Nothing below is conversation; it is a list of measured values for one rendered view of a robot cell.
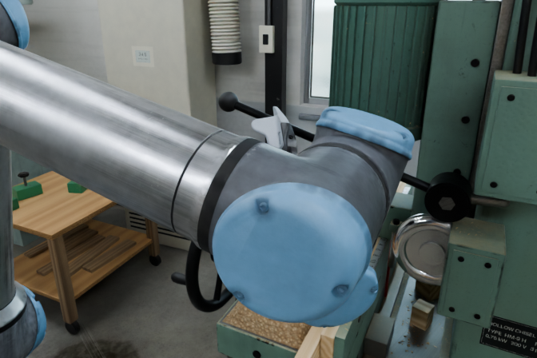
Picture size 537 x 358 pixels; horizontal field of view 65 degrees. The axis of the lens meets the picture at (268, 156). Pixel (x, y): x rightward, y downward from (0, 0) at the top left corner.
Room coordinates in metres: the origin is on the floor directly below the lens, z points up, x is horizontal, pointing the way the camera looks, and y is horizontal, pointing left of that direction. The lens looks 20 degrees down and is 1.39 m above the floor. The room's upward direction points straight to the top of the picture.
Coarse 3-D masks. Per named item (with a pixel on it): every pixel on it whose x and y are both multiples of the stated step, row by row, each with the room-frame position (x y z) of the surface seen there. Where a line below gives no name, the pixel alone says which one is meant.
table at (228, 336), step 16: (384, 272) 0.71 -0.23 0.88; (368, 320) 0.60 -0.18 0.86; (224, 336) 0.54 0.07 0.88; (240, 336) 0.53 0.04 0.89; (256, 336) 0.52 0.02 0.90; (224, 352) 0.54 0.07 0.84; (240, 352) 0.53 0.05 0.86; (256, 352) 0.51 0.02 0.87; (272, 352) 0.50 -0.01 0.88; (288, 352) 0.49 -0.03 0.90; (352, 352) 0.50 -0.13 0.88
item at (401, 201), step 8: (400, 200) 0.72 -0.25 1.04; (408, 200) 0.72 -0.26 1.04; (392, 208) 0.69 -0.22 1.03; (400, 208) 0.68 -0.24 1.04; (408, 208) 0.68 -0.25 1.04; (392, 216) 0.69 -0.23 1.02; (400, 216) 0.68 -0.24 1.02; (408, 216) 0.68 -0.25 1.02; (384, 224) 0.69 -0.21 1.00; (384, 232) 0.69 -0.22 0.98
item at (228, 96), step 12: (228, 96) 0.70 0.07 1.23; (228, 108) 0.70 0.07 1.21; (240, 108) 0.70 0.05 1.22; (252, 108) 0.70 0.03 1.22; (300, 132) 0.65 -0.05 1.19; (408, 180) 0.57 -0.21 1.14; (420, 180) 0.57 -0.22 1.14; (432, 180) 0.58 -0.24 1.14; (444, 180) 0.55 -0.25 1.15; (456, 180) 0.55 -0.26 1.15; (432, 192) 0.54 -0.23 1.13; (444, 192) 0.53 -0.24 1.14; (456, 192) 0.53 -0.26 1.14; (468, 192) 0.53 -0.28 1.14; (432, 204) 0.54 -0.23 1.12; (444, 204) 0.53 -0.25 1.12; (456, 204) 0.53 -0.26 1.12; (468, 204) 0.52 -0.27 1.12; (480, 204) 0.53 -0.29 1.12; (492, 204) 0.52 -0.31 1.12; (504, 204) 0.52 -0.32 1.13; (432, 216) 0.54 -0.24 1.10; (444, 216) 0.53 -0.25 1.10; (456, 216) 0.53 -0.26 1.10
